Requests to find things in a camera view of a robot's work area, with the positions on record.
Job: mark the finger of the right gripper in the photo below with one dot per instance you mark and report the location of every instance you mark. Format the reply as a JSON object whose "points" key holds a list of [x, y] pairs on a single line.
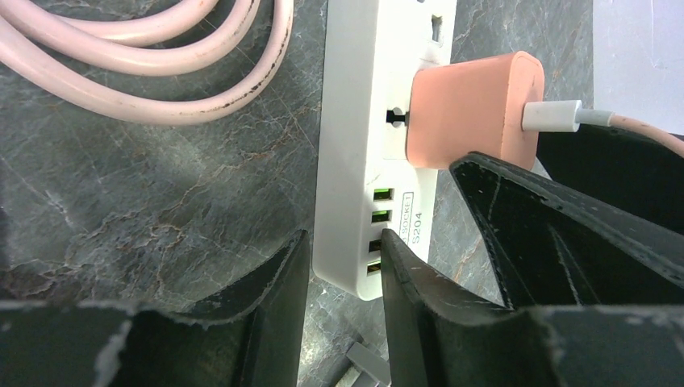
{"points": [[550, 245], [621, 168]]}

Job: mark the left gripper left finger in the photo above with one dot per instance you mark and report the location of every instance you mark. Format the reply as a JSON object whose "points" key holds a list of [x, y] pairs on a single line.
{"points": [[247, 334]]}

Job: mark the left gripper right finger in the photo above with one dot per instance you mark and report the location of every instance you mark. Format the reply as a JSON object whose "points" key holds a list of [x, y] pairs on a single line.
{"points": [[441, 334]]}

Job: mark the pink plug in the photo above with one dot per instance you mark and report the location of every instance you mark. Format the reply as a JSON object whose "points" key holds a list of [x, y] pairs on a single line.
{"points": [[474, 106]]}

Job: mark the small white USB power strip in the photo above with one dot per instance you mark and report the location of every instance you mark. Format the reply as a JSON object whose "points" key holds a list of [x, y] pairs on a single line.
{"points": [[365, 184]]}

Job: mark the grey clamp tool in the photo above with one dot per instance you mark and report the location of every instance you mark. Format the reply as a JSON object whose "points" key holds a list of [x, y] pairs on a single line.
{"points": [[366, 368]]}

